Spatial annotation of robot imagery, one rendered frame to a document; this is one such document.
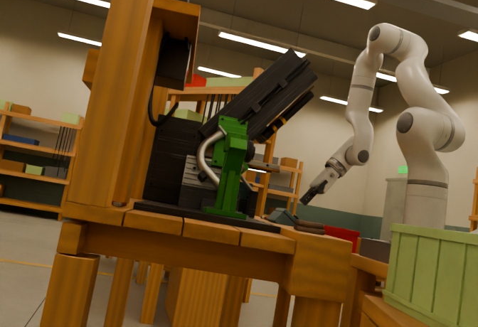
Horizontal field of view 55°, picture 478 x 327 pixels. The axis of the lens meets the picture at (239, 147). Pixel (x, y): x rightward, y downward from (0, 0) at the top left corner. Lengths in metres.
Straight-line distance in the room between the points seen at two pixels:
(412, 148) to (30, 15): 10.59
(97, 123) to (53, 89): 9.91
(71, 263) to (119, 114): 0.36
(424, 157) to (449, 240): 0.64
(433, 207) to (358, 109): 0.52
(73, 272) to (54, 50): 10.22
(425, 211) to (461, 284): 0.67
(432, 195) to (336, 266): 0.44
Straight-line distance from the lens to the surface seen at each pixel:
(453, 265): 0.87
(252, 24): 9.54
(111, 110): 1.15
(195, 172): 1.74
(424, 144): 1.48
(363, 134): 1.76
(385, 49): 1.74
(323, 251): 1.18
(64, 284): 1.16
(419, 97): 1.62
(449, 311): 0.87
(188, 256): 1.21
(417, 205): 1.49
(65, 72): 11.11
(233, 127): 1.80
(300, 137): 11.60
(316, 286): 1.18
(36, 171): 10.35
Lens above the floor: 0.94
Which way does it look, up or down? 7 degrees up
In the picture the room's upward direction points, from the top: 10 degrees clockwise
